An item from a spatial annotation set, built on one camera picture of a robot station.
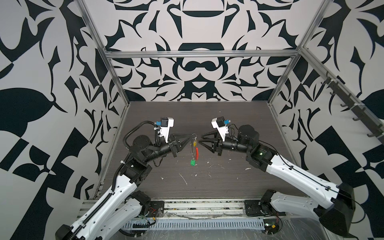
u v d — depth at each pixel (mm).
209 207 759
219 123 564
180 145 581
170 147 540
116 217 541
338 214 379
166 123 547
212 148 596
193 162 738
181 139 586
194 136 612
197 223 713
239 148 571
